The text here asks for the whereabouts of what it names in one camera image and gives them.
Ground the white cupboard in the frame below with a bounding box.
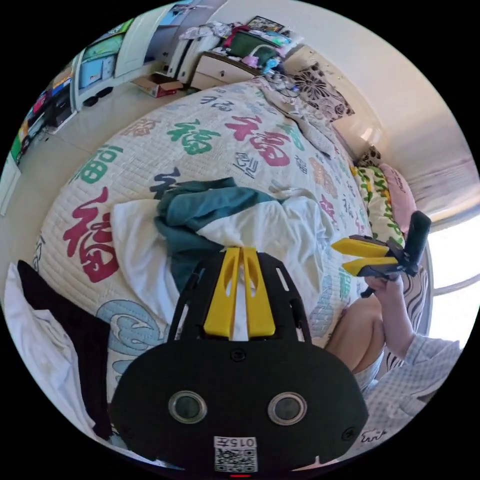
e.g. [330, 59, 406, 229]
[113, 0, 212, 80]

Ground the black floral pillow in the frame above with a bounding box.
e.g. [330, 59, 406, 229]
[290, 61, 356, 124]
[357, 145, 383, 169]

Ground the person's right hand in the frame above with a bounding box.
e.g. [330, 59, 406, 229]
[365, 276, 412, 332]

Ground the wooden nightstand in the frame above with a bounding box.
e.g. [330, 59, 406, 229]
[188, 15, 298, 92]

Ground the pile of clothes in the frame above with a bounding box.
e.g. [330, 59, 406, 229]
[2, 259, 114, 442]

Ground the person's right forearm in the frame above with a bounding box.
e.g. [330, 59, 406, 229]
[383, 316, 464, 408]

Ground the open carton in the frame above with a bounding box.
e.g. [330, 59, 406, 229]
[131, 71, 186, 99]

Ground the grey rumpled blanket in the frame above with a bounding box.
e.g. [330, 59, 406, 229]
[260, 80, 339, 157]

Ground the person's body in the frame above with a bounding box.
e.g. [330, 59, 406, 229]
[324, 296, 467, 455]

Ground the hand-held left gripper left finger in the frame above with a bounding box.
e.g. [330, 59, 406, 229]
[203, 247, 240, 341]

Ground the white and green short sleeve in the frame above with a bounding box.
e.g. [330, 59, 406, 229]
[111, 176, 341, 302]

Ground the pink pillow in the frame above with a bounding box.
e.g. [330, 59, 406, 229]
[378, 162, 418, 228]

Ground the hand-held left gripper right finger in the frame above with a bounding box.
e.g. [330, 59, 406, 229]
[242, 247, 277, 341]

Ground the shelf with colourful items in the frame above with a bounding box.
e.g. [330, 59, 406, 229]
[8, 47, 125, 163]

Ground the bed with printed quilt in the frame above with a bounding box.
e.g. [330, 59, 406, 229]
[33, 44, 388, 448]

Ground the green and yellow floral pillow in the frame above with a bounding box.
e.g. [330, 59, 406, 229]
[350, 164, 407, 249]

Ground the window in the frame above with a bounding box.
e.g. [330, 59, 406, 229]
[426, 219, 480, 340]

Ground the zebra striped cushion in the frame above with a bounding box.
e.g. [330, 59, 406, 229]
[402, 267, 431, 335]

